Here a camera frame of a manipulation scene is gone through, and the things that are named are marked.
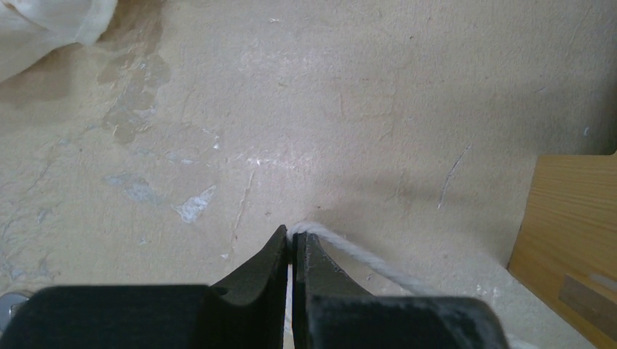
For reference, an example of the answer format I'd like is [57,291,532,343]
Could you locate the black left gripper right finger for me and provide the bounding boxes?
[291,232,509,349]

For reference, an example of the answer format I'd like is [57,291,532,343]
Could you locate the small orange patterned pillow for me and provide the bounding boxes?
[1,0,118,81]

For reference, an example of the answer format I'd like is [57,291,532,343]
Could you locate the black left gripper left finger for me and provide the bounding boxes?
[1,226,288,348]

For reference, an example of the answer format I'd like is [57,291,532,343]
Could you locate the wooden pet bed frame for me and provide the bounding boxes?
[507,155,616,348]

